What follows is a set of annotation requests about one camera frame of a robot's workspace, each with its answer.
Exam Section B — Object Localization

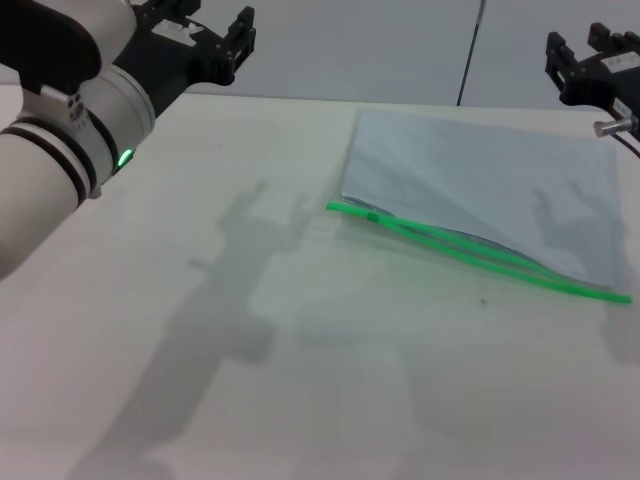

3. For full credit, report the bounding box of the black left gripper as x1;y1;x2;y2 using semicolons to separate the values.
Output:
112;0;259;121

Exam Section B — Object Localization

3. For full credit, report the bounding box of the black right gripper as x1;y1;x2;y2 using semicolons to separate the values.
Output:
544;20;640;122

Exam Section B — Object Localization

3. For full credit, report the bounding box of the clear green-zip document bag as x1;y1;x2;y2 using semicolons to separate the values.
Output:
325;109;634;305

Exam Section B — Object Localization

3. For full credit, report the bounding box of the thin dark right wrist cable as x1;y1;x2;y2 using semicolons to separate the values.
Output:
613;128;640;160

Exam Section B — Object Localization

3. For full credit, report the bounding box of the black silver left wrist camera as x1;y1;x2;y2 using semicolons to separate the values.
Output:
0;0;104;97

